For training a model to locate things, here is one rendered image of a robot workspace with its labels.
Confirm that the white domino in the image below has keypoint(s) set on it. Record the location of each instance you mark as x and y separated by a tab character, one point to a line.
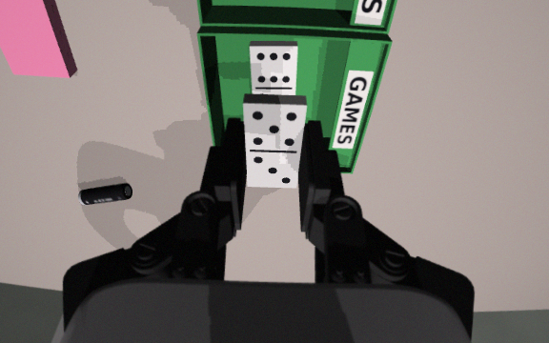
274	125
273	67

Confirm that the black aa battery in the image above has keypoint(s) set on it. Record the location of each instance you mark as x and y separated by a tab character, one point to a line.
105	194

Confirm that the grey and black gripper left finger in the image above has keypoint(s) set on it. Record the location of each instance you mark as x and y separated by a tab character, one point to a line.
189	240

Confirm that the green three-compartment bin rack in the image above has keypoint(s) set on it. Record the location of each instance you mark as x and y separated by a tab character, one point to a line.
321	61

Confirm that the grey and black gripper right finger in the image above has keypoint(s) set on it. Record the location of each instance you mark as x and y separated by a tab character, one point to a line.
355	250

